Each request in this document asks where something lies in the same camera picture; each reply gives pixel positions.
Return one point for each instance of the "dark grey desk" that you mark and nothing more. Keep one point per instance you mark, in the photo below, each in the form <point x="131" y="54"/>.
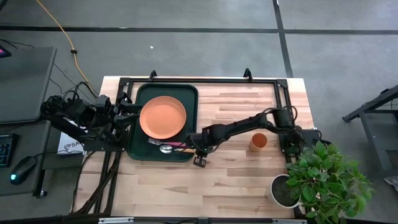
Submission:
<point x="31" y="130"/>

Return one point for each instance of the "person's shoe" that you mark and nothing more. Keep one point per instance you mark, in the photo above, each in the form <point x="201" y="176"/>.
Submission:
<point x="392" y="182"/>

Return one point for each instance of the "black metal stand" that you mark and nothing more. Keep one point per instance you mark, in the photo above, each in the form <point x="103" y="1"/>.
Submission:
<point x="367" y="107"/>

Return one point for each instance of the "white plant pot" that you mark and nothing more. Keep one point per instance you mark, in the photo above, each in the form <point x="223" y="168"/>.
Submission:
<point x="271" y="190"/>

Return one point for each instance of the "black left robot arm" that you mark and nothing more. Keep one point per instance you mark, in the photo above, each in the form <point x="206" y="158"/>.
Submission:
<point x="71" y="112"/>

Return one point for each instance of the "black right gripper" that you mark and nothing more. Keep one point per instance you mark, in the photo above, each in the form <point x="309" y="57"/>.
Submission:
<point x="205" y="138"/>

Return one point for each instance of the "black table frame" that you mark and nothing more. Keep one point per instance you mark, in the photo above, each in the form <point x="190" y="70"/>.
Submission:
<point x="202" y="80"/>

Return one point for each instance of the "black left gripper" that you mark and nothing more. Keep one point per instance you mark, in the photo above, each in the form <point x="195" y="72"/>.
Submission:
<point x="110" y="121"/>

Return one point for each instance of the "orange cup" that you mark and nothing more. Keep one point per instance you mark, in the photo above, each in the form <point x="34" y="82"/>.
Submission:
<point x="258" y="141"/>

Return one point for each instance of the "orange plate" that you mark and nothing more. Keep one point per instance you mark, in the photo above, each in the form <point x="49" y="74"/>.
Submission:
<point x="163" y="117"/>

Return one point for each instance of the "black keyboard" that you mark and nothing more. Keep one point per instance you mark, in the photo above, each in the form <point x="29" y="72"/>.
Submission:
<point x="6" y="151"/>

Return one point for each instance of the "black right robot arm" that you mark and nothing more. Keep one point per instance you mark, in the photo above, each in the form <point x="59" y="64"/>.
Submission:
<point x="242" y="124"/>

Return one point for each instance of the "dark green tray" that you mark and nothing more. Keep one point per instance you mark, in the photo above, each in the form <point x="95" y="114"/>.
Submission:
<point x="189" y="93"/>

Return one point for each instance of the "white printed box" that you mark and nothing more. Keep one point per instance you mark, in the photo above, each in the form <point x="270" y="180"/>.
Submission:
<point x="70" y="145"/>

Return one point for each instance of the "black computer mouse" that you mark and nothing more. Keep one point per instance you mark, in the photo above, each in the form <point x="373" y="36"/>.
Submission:
<point x="23" y="169"/>

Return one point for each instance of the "silver metal bracket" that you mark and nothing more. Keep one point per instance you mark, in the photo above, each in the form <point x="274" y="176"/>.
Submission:
<point x="289" y="221"/>
<point x="115" y="220"/>

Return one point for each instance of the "green leafy plant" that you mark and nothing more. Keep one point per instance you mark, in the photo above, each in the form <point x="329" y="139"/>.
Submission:
<point x="326" y="180"/>

